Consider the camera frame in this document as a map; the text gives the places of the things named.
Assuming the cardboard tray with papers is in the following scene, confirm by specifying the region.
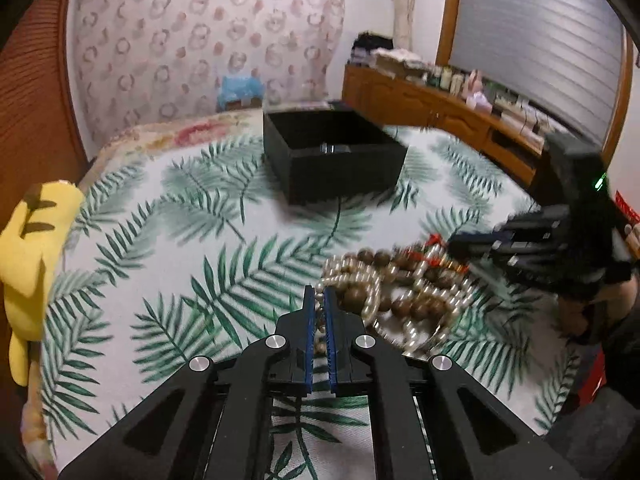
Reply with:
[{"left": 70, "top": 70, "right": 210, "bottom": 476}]
[{"left": 375, "top": 47, "right": 437, "bottom": 82}]

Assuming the black square box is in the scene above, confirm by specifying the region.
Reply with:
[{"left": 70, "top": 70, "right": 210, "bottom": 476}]
[{"left": 262, "top": 105, "right": 409, "bottom": 206}]

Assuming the pile of dark clothes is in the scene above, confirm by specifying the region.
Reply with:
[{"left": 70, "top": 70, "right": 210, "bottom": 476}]
[{"left": 351, "top": 32, "right": 396, "bottom": 67}]

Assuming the green leaf print cloth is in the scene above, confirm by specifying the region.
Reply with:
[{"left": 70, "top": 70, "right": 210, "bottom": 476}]
[{"left": 40, "top": 125, "right": 583, "bottom": 480}]

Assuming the yellow plush toy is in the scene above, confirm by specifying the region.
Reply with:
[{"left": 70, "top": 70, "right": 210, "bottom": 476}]
[{"left": 0, "top": 180, "right": 86, "bottom": 388}]

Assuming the floral blanket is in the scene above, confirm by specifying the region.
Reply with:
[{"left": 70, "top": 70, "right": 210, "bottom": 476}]
[{"left": 20, "top": 109, "right": 266, "bottom": 480}]

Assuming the row of white boxes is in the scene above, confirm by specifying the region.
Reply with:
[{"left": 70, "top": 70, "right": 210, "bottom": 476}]
[{"left": 494, "top": 87, "right": 572, "bottom": 147}]

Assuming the white lace curtain strip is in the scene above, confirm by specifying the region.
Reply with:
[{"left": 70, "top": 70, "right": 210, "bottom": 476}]
[{"left": 392, "top": 0, "right": 419, "bottom": 54}]

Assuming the group of small bottles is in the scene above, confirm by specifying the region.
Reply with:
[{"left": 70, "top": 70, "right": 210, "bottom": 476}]
[{"left": 424, "top": 65, "right": 469, "bottom": 97}]

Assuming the wooden cabinet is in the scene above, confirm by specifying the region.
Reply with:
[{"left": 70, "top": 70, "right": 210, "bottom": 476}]
[{"left": 342, "top": 63, "right": 551, "bottom": 187}]

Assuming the red package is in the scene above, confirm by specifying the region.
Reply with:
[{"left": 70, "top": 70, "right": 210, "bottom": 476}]
[{"left": 614, "top": 190, "right": 640, "bottom": 257}]

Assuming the grey window blind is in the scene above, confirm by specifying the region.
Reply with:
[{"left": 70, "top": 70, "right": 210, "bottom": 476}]
[{"left": 450, "top": 0, "right": 626, "bottom": 142}]

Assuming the brown louvre door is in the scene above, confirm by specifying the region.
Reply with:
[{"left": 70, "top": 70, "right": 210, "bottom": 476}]
[{"left": 0, "top": 0, "right": 95, "bottom": 241}]

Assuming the ring patterned curtain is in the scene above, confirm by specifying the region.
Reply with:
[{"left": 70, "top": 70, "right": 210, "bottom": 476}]
[{"left": 69, "top": 0, "right": 347, "bottom": 157}]

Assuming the white pearl necklace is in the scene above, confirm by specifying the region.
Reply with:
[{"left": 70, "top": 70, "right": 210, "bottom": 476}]
[{"left": 320, "top": 251, "right": 471, "bottom": 353}]

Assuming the pink tissue pack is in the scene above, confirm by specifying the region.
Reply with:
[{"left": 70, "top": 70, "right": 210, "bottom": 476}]
[{"left": 466, "top": 91, "right": 497, "bottom": 112}]

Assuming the blue plastic bag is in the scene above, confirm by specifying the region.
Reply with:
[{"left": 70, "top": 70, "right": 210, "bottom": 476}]
[{"left": 217, "top": 76, "right": 265, "bottom": 110}]

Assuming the red cord knot ornament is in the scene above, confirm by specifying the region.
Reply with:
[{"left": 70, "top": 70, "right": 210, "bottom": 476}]
[{"left": 424, "top": 232, "right": 470, "bottom": 275}]

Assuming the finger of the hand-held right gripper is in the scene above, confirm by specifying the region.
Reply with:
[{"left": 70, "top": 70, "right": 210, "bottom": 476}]
[
  {"left": 447, "top": 206, "right": 571, "bottom": 256},
  {"left": 475, "top": 249, "right": 576, "bottom": 292}
]

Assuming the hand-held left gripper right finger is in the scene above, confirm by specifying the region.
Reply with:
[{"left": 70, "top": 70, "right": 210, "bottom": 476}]
[{"left": 324, "top": 287, "right": 583, "bottom": 480}]

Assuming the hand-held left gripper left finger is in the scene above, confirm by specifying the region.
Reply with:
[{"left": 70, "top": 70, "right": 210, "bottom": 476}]
[{"left": 57, "top": 284, "right": 321, "bottom": 480}]

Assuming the person's right hand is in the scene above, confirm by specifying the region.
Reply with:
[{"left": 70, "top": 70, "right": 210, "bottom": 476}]
[{"left": 557, "top": 280, "right": 638, "bottom": 348}]

